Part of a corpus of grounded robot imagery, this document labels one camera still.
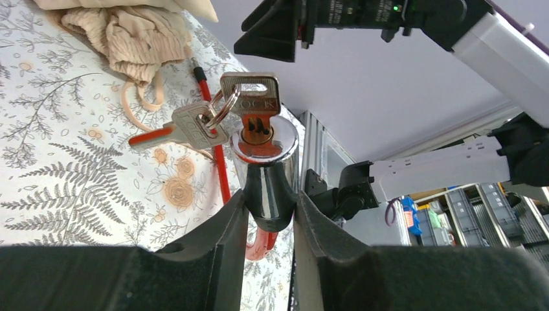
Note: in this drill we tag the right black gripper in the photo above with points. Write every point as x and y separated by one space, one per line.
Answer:
271 30

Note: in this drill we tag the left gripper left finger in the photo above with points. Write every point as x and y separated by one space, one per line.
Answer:
202 270

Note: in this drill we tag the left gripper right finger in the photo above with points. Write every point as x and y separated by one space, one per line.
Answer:
336 271

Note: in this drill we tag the silver cable lock keys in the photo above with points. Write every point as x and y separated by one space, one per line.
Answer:
223 111

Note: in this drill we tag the red cable lock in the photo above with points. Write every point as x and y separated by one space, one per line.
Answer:
265 150

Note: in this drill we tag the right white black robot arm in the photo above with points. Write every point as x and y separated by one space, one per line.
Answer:
387 76

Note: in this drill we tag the beige crumpled cloth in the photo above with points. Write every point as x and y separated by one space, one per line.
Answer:
135 37

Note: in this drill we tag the grey storage shelf bins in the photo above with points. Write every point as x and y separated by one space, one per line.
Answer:
483 215

